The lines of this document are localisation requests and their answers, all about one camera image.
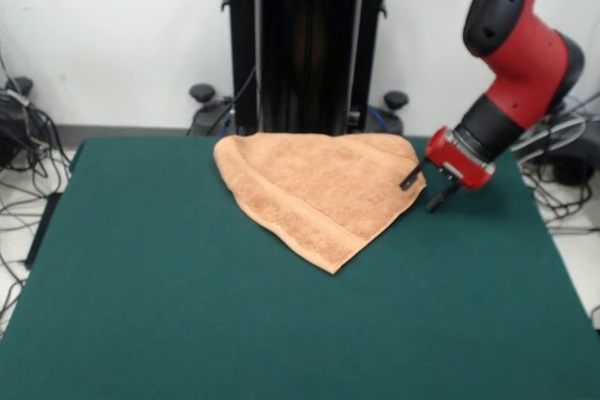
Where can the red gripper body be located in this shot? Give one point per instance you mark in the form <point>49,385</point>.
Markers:
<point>454,163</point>

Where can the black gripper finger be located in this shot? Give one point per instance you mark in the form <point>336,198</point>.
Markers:
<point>412,175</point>
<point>440,198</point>

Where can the tan terry towel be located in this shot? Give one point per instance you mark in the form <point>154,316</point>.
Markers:
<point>309,184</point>

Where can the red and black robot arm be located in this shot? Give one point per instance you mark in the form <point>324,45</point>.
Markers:
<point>520,58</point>

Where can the dark green tablecloth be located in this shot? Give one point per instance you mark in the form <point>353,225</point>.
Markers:
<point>140,301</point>

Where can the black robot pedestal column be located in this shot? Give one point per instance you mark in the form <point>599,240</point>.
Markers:
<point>304,44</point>

